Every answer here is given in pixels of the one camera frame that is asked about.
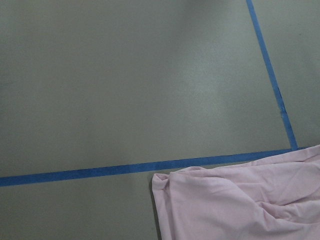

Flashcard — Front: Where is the pink Snoopy t-shirt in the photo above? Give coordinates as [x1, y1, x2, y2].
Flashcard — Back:
[152, 146, 320, 240]

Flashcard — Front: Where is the blue tape strip short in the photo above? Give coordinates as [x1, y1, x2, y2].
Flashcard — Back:
[246, 0, 298, 151]

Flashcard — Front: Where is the blue tape strip long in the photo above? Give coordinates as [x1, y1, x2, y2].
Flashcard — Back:
[0, 149, 293, 187]

